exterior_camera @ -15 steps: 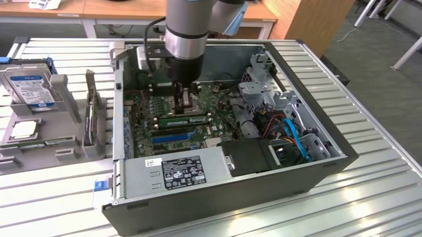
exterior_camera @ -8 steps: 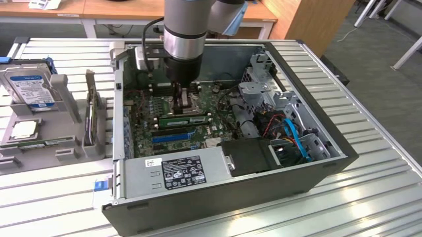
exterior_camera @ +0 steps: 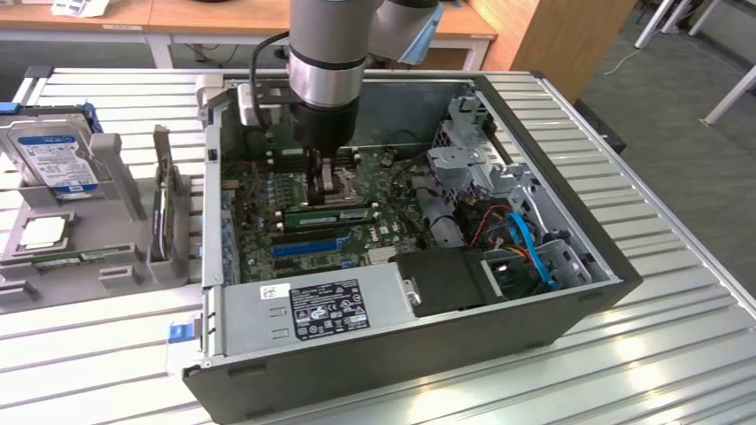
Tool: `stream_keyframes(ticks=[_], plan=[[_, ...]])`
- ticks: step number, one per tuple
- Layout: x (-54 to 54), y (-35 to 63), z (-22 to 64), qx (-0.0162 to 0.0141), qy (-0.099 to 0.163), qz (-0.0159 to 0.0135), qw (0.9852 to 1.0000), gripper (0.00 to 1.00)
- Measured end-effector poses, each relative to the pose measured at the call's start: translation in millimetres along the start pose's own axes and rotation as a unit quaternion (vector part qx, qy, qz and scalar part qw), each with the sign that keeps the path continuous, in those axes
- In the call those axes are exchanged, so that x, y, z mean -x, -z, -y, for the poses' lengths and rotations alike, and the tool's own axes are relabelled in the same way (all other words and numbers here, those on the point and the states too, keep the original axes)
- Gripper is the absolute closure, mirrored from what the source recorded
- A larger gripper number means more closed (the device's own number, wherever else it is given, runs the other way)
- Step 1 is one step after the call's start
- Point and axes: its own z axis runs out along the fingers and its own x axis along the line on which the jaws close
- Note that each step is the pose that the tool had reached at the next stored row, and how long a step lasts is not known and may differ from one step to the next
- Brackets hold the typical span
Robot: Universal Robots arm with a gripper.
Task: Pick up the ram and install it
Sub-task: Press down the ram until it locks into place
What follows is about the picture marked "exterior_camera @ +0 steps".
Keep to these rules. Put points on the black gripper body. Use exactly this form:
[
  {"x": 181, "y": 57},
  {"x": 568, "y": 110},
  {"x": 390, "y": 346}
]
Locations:
[{"x": 325, "y": 124}]

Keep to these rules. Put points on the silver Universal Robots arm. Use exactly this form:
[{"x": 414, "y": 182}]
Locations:
[{"x": 330, "y": 40}]

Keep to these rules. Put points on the green RAM stick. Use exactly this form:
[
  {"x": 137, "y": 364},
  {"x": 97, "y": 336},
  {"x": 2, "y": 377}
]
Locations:
[
  {"x": 321, "y": 218},
  {"x": 64, "y": 259}
]

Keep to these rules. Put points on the metal CPU socket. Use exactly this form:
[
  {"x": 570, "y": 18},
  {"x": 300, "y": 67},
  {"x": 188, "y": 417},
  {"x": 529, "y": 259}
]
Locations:
[{"x": 348, "y": 186}]

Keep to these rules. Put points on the green motherboard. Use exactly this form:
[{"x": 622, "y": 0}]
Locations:
[{"x": 365, "y": 234}]

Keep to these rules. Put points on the black expansion slot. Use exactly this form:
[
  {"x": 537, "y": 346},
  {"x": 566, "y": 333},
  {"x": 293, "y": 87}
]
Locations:
[{"x": 301, "y": 238}]

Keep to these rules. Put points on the blue expansion slot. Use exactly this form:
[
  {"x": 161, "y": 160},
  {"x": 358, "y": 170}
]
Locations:
[{"x": 306, "y": 249}]

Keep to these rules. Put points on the small silver heat sink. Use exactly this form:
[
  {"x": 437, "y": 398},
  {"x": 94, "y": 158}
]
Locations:
[{"x": 382, "y": 257}]

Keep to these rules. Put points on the graphics card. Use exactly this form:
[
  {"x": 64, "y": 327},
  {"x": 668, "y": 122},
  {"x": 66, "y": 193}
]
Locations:
[{"x": 162, "y": 195}]

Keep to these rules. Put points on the metal disk bay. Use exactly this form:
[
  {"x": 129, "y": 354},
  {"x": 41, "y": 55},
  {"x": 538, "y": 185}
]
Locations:
[{"x": 501, "y": 177}]

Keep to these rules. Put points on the grey power supply unit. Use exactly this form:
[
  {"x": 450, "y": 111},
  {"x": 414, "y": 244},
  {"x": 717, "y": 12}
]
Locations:
[{"x": 260, "y": 319}]

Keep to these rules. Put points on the blue disk caddy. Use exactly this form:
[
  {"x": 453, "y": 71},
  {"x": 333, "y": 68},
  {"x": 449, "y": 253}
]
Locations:
[{"x": 90, "y": 118}]

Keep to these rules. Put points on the grey parts rack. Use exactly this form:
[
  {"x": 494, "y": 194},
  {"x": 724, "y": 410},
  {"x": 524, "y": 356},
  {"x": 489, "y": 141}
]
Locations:
[{"x": 112, "y": 274}]

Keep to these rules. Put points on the blue case latch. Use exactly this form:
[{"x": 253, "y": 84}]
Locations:
[{"x": 181, "y": 333}]

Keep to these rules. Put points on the wooden cabinet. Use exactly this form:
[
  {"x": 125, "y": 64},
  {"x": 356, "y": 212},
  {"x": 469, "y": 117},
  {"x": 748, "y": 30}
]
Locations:
[{"x": 549, "y": 40}]

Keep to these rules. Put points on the black open PC case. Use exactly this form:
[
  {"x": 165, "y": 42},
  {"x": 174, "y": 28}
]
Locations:
[{"x": 413, "y": 363}]

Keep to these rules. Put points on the hard disk with blue label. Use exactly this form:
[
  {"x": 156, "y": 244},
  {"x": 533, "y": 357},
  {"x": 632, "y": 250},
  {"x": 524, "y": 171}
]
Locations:
[{"x": 49, "y": 155}]

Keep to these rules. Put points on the silver CPU chip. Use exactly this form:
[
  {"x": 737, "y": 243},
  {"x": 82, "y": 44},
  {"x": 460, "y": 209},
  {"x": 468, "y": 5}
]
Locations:
[{"x": 44, "y": 231}]

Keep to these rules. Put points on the white papers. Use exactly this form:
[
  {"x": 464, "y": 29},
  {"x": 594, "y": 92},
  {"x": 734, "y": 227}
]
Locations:
[{"x": 78, "y": 6}]

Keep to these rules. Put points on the white table leg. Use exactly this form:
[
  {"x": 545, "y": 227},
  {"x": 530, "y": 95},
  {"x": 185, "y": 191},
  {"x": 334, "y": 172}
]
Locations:
[
  {"x": 652, "y": 22},
  {"x": 732, "y": 90}
]

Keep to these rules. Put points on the wooden desk with white frame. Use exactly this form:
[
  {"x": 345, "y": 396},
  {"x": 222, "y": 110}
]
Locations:
[{"x": 177, "y": 20}]

